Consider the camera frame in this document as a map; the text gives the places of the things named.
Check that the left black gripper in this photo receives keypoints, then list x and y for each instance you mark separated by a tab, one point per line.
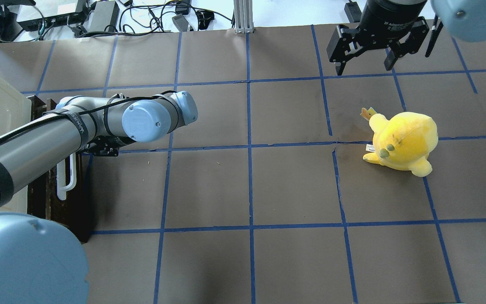
104	148

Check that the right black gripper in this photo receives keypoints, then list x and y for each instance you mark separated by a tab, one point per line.
388	19

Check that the white plastic drawer handle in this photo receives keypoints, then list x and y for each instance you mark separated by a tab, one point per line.
66	176

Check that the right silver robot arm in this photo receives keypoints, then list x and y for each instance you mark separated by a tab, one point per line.
464	19

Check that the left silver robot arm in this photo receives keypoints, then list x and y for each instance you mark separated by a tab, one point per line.
41	261

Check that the yellow plush toy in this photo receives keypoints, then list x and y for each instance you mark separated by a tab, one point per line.
403	142

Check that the black power adapter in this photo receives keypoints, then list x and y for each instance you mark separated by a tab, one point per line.
104	14

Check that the aluminium frame post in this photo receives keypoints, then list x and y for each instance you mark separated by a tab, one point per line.
243	16

